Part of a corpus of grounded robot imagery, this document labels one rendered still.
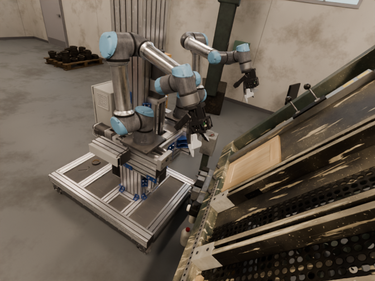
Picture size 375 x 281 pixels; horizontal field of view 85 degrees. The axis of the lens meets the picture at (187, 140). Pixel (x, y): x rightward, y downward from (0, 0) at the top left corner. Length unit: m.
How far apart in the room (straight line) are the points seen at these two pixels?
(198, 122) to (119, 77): 0.53
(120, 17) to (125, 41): 0.36
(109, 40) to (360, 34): 4.37
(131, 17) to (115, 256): 1.80
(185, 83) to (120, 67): 0.45
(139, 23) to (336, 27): 3.98
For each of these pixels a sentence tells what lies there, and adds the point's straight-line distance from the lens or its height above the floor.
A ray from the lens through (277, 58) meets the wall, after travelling 4.92.
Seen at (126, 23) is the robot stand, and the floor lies 1.70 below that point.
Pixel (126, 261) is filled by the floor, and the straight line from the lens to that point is 2.04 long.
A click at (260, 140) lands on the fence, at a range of 1.48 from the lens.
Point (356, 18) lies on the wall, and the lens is 4.88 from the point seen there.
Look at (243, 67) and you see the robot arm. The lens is 1.40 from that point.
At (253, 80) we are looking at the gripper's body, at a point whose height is 1.50.
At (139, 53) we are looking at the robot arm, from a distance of 1.17.
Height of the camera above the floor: 1.83
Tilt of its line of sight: 33 degrees down
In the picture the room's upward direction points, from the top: 9 degrees clockwise
